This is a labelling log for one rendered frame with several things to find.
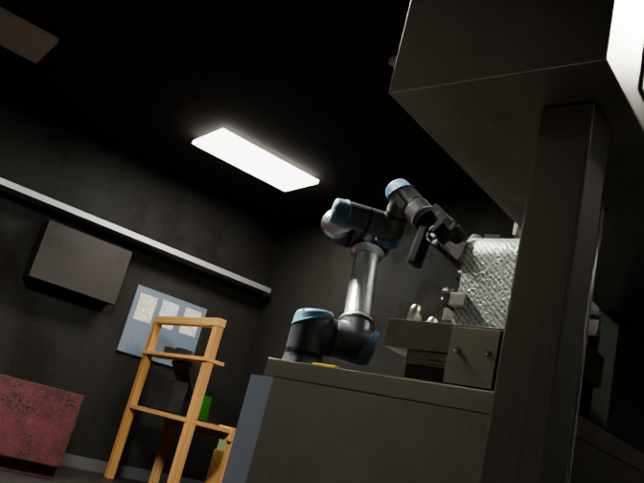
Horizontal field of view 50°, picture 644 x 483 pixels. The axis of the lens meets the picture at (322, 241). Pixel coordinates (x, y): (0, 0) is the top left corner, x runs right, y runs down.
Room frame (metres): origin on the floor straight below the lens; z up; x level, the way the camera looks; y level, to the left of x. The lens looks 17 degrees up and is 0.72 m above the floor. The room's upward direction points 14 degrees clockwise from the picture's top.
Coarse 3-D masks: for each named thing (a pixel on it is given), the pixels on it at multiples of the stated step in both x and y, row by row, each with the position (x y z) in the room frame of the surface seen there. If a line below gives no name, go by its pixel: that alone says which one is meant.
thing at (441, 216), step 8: (432, 208) 1.73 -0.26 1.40; (440, 208) 1.71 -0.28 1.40; (416, 216) 1.74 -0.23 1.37; (424, 216) 1.73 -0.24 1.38; (432, 216) 1.73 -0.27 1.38; (440, 216) 1.71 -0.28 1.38; (448, 216) 1.71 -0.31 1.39; (416, 224) 1.75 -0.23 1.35; (432, 224) 1.73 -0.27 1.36; (440, 224) 1.69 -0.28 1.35; (448, 224) 1.68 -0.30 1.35; (456, 224) 1.66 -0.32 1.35; (432, 232) 1.70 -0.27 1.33; (440, 232) 1.70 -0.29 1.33; (448, 232) 1.68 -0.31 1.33; (456, 232) 1.68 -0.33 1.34; (464, 232) 1.70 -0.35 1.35; (440, 240) 1.69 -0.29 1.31; (448, 240) 1.70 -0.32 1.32; (456, 240) 1.71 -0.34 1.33
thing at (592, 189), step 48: (576, 144) 0.65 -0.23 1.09; (528, 192) 0.68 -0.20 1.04; (576, 192) 0.65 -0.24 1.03; (528, 240) 0.68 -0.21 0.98; (576, 240) 0.65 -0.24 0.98; (528, 288) 0.67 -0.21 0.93; (576, 288) 0.66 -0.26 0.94; (528, 336) 0.66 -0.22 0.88; (576, 336) 0.67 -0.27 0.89; (528, 384) 0.66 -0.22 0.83; (528, 432) 0.65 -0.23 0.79; (480, 480) 0.68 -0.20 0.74; (528, 480) 0.65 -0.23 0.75
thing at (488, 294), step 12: (468, 276) 1.57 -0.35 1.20; (480, 276) 1.55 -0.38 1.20; (492, 276) 1.53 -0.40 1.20; (504, 276) 1.51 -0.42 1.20; (468, 288) 1.56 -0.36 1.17; (480, 288) 1.54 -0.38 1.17; (492, 288) 1.52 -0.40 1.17; (504, 288) 1.50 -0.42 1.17; (468, 300) 1.56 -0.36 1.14; (480, 300) 1.54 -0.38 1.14; (492, 300) 1.52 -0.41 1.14; (504, 300) 1.50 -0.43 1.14; (456, 312) 1.57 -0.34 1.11; (468, 312) 1.55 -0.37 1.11; (480, 312) 1.53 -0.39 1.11; (492, 312) 1.52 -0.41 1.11; (504, 312) 1.50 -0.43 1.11; (468, 324) 1.55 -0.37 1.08; (480, 324) 1.53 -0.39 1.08; (492, 324) 1.51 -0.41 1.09; (504, 324) 1.49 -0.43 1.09
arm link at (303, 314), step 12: (300, 312) 2.06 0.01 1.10; (312, 312) 2.04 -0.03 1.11; (324, 312) 2.05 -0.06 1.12; (300, 324) 2.05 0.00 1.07; (312, 324) 2.04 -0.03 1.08; (324, 324) 2.05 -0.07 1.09; (336, 324) 2.06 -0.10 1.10; (288, 336) 2.08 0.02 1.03; (300, 336) 2.04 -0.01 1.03; (312, 336) 2.04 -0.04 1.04; (324, 336) 2.04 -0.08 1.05; (300, 348) 2.04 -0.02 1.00; (312, 348) 2.04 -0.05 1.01; (324, 348) 2.06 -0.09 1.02
